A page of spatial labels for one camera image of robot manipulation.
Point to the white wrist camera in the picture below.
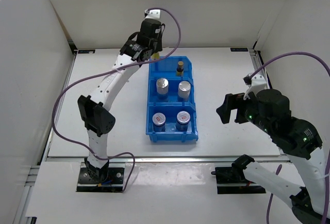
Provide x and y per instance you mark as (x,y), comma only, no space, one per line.
(153,14)
(255,84)

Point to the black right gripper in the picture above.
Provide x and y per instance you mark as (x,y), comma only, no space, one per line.
(231,102)

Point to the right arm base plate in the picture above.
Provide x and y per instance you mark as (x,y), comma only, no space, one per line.
(231,183)

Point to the white-lid spice jar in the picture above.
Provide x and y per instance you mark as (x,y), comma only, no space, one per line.
(159,122)
(182,121)

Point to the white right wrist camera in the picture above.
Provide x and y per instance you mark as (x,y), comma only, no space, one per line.
(255,84)

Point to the aluminium table edge rail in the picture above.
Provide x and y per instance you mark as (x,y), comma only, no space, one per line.
(179,159)

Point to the right side aluminium rail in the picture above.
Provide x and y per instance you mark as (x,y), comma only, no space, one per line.
(281,137)

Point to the silver-lid shaker blue label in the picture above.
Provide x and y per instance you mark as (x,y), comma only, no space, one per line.
(184,89)

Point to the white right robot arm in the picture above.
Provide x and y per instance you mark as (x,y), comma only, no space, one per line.
(310,202)

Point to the blue bin near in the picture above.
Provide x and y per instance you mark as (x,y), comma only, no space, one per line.
(171,130)

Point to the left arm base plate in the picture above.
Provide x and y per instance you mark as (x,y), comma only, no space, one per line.
(113,182)

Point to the yellow oil bottle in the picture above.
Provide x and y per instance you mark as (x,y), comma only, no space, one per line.
(180,69)
(155,56)

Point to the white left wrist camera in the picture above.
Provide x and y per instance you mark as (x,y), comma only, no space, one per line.
(153,14)

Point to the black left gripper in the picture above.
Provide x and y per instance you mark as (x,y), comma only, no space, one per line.
(158,46)

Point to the left side aluminium rail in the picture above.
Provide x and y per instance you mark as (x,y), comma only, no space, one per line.
(43,151)

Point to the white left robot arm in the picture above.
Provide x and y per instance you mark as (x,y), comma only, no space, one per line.
(134,64)

